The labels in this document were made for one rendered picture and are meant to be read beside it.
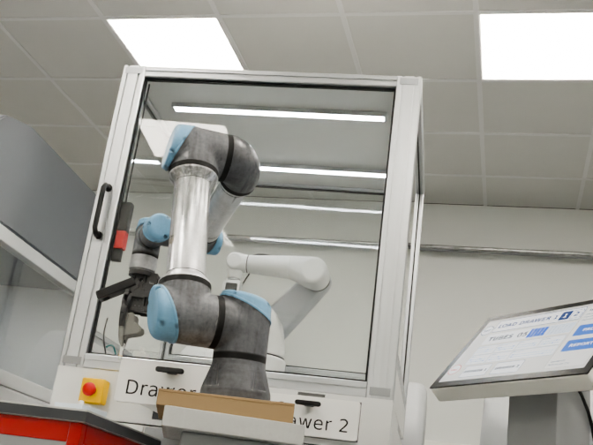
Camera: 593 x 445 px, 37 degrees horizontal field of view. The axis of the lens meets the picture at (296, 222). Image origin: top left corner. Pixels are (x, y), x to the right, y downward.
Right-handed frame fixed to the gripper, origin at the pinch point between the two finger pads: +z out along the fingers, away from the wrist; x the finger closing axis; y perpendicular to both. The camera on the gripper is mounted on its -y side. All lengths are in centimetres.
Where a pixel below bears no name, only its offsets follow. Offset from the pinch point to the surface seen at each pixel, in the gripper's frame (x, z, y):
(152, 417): 26.1, 16.3, 6.0
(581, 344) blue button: -29, -6, 116
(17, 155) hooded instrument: 35, -66, -59
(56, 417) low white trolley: -33.4, 24.8, -1.7
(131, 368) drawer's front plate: -7.7, 8.0, 6.5
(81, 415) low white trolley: -34.0, 23.8, 4.2
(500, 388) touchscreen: -17, 4, 100
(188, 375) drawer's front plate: -9.1, 8.3, 21.9
